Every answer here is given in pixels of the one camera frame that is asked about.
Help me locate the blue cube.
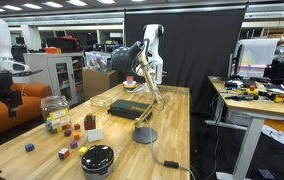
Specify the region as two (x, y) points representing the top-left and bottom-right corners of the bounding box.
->
(25, 143), (35, 152)

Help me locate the black lidded grey pot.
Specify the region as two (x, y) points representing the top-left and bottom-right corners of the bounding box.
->
(81, 145), (114, 180)

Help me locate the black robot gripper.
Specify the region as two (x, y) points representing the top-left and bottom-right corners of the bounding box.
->
(0, 71), (22, 118)

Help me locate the white cabinet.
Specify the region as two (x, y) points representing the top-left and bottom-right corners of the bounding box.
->
(24, 53), (84, 106)

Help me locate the white Rubik's cube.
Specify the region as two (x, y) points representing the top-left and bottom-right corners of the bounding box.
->
(87, 128), (103, 142)

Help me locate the dark maroon cube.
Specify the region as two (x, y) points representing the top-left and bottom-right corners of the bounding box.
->
(64, 129), (72, 137)

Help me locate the black lamp cable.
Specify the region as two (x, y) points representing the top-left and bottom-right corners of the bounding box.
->
(143, 93), (196, 180)

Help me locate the dark green flat case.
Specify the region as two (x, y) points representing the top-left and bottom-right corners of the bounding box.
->
(108, 99), (150, 120)

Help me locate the side desk with clutter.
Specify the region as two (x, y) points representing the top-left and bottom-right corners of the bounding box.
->
(204, 37), (284, 180)

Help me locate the purple cube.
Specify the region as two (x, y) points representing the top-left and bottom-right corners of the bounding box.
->
(70, 140), (78, 149)

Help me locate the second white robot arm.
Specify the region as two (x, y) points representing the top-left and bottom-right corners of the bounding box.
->
(143, 24), (164, 84)

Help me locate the small Rubik's cube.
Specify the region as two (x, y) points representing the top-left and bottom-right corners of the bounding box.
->
(58, 148), (70, 160)

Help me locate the red block stack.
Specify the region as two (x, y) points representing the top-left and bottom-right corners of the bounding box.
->
(83, 113), (96, 130)

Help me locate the cardboard box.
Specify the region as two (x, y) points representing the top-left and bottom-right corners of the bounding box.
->
(82, 68), (120, 100)

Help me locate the plate stack with pink cup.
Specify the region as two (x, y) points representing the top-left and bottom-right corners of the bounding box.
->
(123, 76), (137, 91)

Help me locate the clear plastic tray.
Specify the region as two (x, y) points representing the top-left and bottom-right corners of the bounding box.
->
(90, 95), (113, 107)

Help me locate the grey desk lamp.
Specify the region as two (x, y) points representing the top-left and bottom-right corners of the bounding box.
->
(111, 39), (161, 144)

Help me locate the orange sofa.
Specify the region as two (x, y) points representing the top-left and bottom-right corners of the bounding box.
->
(0, 82), (53, 141)

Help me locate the clear jar of blocks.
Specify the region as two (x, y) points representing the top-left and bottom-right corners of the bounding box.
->
(40, 96), (71, 134)

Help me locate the yellow cube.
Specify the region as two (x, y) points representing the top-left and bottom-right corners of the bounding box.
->
(78, 147), (88, 156)

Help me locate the orange cube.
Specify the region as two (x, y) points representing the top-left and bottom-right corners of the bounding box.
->
(73, 132), (80, 140)

